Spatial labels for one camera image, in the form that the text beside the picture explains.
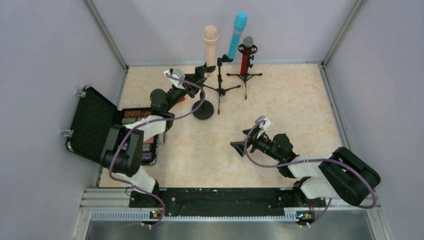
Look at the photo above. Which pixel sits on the black shock mount tripod stand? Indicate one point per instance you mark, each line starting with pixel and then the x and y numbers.
pixel 247 76

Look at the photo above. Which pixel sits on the pink microphone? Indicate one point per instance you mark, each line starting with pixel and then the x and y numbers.
pixel 210 36

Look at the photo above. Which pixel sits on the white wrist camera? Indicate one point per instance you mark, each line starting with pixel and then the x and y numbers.
pixel 176 77
pixel 263 123

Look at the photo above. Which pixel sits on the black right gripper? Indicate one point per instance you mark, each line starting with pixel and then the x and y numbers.
pixel 249 142

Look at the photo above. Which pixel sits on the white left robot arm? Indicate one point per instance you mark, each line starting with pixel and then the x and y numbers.
pixel 123 150

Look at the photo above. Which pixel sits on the red glitter microphone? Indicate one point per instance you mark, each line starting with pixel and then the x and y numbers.
pixel 246 45

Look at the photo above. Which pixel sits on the open black carrying case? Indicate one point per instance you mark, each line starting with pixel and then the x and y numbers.
pixel 93 118

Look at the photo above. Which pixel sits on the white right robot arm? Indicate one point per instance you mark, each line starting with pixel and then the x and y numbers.
pixel 340 174

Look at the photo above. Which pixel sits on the blue microphone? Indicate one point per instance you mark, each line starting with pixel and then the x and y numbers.
pixel 239 25

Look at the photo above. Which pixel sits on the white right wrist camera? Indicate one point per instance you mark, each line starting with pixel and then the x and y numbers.
pixel 263 123

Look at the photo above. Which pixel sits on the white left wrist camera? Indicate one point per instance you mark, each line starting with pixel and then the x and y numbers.
pixel 176 77

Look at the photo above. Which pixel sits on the black tripod clip mic stand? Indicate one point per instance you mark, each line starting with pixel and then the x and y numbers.
pixel 220 90

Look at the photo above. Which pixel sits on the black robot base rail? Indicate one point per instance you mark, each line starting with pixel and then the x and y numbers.
pixel 224 201

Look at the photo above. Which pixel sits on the black round base clamp stand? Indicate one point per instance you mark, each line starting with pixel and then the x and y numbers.
pixel 203 109

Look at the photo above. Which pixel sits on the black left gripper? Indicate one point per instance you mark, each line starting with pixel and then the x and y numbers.
pixel 194 78

